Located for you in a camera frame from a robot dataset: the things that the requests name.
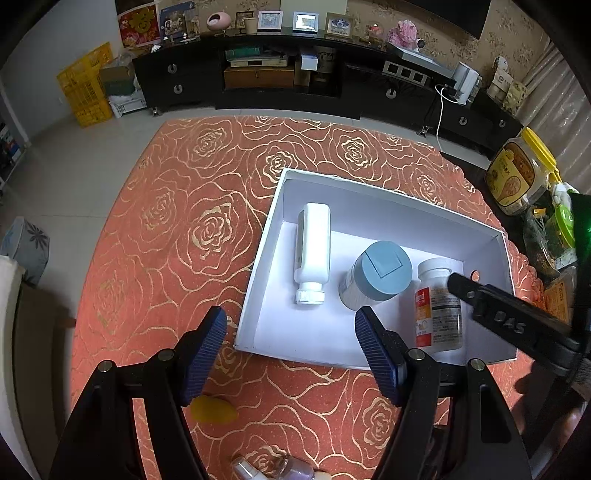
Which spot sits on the large yellow lid jar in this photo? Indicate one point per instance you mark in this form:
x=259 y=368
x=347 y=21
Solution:
x=515 y=175

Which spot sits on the pink round ornament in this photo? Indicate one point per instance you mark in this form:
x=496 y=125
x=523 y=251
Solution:
x=218 y=22

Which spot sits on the red rose-pattern tablecloth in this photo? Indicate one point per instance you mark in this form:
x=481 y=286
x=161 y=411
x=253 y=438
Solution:
x=175 y=230

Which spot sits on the white spray bottle colourful label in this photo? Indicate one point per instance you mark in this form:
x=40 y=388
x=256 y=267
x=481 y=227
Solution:
x=247 y=470

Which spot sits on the silver tube with white cap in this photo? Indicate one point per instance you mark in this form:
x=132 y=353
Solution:
x=295 y=468

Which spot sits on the orange carton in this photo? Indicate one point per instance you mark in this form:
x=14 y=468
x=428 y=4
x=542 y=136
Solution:
x=558 y=297

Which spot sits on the toothpick jar with blue lid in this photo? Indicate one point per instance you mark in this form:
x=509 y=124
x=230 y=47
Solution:
x=383 y=267

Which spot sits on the grey flower-pattern stool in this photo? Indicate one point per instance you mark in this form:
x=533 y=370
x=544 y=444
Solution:
x=27 y=249

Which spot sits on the small dark photo frame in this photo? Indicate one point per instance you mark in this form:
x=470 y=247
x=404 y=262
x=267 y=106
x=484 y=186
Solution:
x=240 y=19

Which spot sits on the white pill bottle red label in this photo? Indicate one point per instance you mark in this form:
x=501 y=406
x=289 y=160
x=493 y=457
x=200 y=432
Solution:
x=434 y=318

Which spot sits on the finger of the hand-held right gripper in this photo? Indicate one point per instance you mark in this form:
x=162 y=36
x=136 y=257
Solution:
x=464 y=288

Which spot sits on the black TV cabinet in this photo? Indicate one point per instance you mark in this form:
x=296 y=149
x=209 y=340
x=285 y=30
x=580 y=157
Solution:
x=194 y=78

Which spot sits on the white security camera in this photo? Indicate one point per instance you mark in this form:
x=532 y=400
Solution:
x=420 y=45

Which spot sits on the white plastic basket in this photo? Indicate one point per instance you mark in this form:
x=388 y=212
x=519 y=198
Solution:
x=127 y=104

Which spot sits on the silver media player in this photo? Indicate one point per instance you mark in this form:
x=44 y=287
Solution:
x=415 y=67

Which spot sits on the yellow toy mango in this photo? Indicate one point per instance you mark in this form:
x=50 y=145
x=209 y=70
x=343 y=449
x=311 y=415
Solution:
x=214 y=410

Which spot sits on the stack of books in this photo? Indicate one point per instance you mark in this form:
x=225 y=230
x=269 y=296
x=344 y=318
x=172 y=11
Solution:
x=254 y=55

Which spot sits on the brown wooden box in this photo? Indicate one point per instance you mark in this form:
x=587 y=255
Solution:
x=258 y=77

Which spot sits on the dark canister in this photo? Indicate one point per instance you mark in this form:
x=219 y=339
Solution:
x=324 y=60

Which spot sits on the wooden photo frame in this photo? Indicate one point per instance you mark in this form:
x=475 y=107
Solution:
x=339 y=24

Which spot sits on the white storage shelf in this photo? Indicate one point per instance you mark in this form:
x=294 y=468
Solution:
x=9 y=143

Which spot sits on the chair with white backrest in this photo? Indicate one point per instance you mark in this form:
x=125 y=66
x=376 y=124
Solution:
x=23 y=369

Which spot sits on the green cardboard box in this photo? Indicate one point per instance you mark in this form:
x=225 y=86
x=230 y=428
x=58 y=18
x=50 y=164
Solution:
x=115 y=79

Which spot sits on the blue picture box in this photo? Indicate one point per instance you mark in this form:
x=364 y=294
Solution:
x=179 y=22

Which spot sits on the large white bottle tan label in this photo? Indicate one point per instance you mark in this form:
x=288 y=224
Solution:
x=314 y=249

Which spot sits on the white cardboard box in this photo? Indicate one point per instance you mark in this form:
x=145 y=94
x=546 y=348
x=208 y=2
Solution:
x=277 y=323

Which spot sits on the green lid jar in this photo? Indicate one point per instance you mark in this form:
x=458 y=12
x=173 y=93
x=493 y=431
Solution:
x=561 y=228

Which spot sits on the white photo frame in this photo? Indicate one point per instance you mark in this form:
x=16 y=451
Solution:
x=270 y=21

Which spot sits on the stack of yellow plastic crates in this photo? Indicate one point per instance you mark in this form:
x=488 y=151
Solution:
x=85 y=87

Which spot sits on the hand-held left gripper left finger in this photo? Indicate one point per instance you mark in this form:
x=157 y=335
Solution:
x=205 y=350

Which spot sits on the small white box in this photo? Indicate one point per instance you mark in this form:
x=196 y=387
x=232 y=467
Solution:
x=308 y=62

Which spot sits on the white countertop appliance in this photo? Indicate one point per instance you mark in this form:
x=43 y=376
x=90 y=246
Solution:
x=464 y=83

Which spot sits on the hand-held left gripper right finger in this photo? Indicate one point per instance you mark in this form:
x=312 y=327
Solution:
x=376 y=355

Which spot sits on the pink plush toy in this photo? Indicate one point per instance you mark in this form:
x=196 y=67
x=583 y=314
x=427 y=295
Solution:
x=402 y=33

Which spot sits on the bag of white items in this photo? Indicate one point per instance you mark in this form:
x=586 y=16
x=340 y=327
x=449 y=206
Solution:
x=563 y=194

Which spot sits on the red festive poster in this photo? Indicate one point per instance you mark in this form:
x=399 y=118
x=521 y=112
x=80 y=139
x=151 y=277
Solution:
x=138 y=27

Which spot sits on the silver photo frame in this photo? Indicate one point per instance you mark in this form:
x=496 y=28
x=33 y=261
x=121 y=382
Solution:
x=305 y=21

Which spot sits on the beige cup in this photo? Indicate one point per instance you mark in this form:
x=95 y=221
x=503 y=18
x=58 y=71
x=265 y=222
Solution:
x=250 y=26

